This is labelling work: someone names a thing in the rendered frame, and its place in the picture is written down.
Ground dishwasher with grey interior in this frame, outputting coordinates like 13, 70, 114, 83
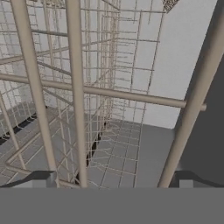
0, 0, 224, 189

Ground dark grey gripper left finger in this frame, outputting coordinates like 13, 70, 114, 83
0, 170, 58, 189

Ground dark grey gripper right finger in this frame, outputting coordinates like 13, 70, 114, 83
168, 170, 224, 189

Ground beige thick-barred dishwasher rack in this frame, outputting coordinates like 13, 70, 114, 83
0, 0, 224, 189

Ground beige thin-wire dishwasher rack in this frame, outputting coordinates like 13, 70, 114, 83
0, 0, 182, 189

